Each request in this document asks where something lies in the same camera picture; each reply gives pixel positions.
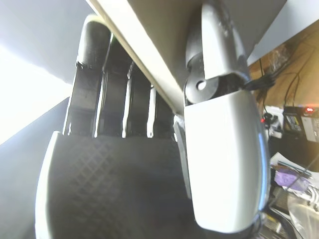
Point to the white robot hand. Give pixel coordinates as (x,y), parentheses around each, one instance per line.
(112,186)

